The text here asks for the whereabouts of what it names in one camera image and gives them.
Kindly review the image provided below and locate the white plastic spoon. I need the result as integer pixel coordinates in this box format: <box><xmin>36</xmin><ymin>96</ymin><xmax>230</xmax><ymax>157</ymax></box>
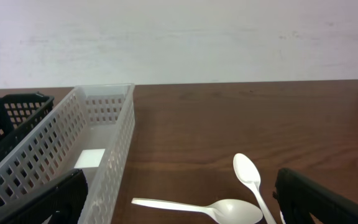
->
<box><xmin>232</xmin><ymin>153</ymin><xmax>277</xmax><ymax>224</ymax></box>
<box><xmin>131</xmin><ymin>198</ymin><xmax>264</xmax><ymax>223</ymax></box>

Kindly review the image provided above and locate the black plastic basket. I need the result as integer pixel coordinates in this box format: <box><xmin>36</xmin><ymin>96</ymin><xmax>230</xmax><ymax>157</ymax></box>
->
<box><xmin>0</xmin><ymin>92</ymin><xmax>54</xmax><ymax>162</ymax></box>

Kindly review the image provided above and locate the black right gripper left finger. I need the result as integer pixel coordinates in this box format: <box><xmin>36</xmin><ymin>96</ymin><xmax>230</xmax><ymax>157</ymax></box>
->
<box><xmin>0</xmin><ymin>169</ymin><xmax>88</xmax><ymax>224</ymax></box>

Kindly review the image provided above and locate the white label in basket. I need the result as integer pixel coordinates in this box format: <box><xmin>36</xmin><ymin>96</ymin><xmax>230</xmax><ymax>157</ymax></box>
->
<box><xmin>74</xmin><ymin>149</ymin><xmax>105</xmax><ymax>169</ymax></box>

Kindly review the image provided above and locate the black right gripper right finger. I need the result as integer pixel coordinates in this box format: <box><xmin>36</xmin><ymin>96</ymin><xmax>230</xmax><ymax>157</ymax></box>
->
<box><xmin>273</xmin><ymin>168</ymin><xmax>358</xmax><ymax>224</ymax></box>

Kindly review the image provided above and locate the clear plastic basket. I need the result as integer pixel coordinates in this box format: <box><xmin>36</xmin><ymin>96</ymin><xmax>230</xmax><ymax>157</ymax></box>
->
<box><xmin>0</xmin><ymin>84</ymin><xmax>135</xmax><ymax>223</ymax></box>

